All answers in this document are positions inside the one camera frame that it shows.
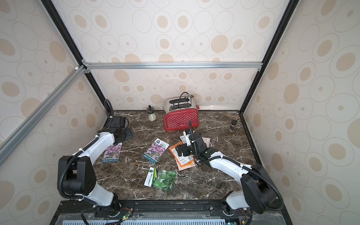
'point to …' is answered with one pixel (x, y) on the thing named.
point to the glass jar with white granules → (150, 110)
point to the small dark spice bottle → (233, 123)
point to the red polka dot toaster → (178, 111)
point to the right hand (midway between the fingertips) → (187, 144)
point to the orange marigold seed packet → (183, 162)
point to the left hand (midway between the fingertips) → (132, 133)
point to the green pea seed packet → (164, 180)
